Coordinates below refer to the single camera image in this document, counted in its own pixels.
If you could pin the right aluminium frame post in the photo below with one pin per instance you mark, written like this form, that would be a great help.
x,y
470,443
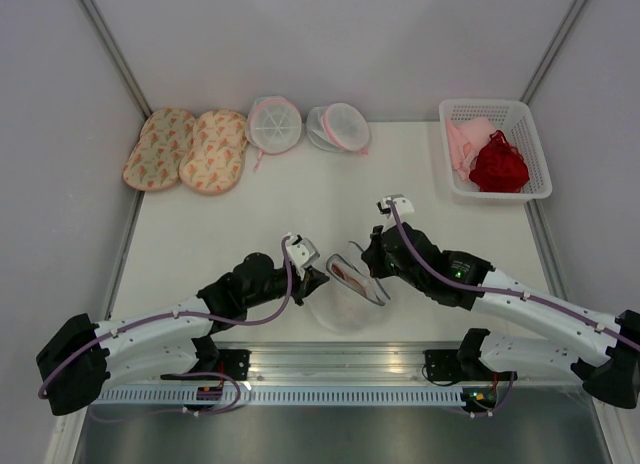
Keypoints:
x,y
559,39

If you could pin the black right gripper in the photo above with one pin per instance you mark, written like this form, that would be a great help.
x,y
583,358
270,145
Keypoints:
x,y
372,255

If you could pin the left aluminium frame post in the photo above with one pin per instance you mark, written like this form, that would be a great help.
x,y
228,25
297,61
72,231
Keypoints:
x,y
100,27

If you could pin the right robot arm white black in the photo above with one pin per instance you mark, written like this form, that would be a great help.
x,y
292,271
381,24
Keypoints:
x,y
459,279

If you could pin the light pink bra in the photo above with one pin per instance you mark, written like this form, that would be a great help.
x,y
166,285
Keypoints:
x,y
465,141

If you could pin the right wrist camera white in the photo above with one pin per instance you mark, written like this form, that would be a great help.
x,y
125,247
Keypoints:
x,y
395,204

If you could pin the floral laundry bag far left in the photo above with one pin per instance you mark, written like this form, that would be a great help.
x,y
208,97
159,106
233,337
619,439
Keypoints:
x,y
164,140

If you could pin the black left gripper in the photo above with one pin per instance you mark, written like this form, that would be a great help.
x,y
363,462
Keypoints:
x,y
311,281

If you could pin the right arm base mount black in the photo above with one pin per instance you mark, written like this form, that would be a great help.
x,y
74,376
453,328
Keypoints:
x,y
442,368

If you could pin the aluminium front rail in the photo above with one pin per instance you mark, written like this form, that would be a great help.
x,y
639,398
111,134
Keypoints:
x,y
340,356

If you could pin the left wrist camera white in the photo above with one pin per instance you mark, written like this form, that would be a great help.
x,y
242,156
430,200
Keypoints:
x,y
301,252

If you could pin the round mesh bag pink zipper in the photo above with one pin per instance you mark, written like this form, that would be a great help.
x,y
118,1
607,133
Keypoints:
x,y
338,128

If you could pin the floral laundry bag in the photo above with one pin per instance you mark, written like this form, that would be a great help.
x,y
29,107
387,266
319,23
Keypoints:
x,y
215,162
164,140

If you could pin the white plastic basket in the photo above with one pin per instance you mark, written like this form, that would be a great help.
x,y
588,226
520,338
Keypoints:
x,y
515,120

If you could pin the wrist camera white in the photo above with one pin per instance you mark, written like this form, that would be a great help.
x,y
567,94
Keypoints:
x,y
395,204
301,252

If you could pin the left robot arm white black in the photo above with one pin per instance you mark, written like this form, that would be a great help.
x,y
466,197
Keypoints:
x,y
85,358

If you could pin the white mesh bag blue zipper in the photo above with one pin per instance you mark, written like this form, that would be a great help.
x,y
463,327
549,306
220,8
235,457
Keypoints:
x,y
341,310

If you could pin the pink satin bra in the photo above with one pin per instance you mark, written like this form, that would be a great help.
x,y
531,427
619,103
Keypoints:
x,y
351,278

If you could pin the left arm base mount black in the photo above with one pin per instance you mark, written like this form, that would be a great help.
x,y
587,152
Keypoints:
x,y
225,364

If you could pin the white mesh bag pink trim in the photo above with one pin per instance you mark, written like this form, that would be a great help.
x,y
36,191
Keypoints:
x,y
274,126

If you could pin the floral laundry bag inner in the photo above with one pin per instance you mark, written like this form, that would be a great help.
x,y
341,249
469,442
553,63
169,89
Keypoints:
x,y
215,162

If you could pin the red lace bra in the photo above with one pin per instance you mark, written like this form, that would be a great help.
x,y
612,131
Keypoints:
x,y
499,167

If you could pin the aluminium frame post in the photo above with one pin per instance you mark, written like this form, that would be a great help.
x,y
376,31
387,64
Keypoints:
x,y
100,27
559,39

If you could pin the white slotted cable duct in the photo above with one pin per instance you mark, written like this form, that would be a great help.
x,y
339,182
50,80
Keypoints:
x,y
286,395

